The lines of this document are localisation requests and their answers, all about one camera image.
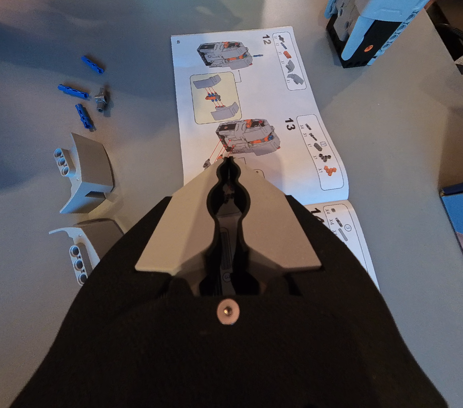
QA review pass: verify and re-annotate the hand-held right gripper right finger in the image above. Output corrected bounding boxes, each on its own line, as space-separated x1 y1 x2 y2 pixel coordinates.
230 158 323 296

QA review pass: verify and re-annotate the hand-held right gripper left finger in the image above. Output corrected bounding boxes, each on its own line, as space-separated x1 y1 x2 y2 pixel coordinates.
135 158 229 296

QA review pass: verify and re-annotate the blue toy connector pin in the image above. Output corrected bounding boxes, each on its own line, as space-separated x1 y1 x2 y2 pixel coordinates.
81 55 105 74
75 103 95 131
58 83 90 100

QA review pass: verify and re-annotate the grey desk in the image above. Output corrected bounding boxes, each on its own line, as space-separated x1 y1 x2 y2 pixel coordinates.
0 0 463 372

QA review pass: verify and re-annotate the grey curved toy panel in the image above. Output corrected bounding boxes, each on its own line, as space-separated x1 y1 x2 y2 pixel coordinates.
49 219 125 287
54 132 116 215

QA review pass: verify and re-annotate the toy instruction booklet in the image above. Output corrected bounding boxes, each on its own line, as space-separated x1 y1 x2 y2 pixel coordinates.
171 26 380 291

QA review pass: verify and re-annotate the small grey toy connector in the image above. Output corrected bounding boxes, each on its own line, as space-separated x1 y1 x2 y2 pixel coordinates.
95 86 110 112

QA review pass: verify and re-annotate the blue leaflet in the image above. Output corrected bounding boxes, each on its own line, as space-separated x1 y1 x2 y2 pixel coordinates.
439 184 463 256

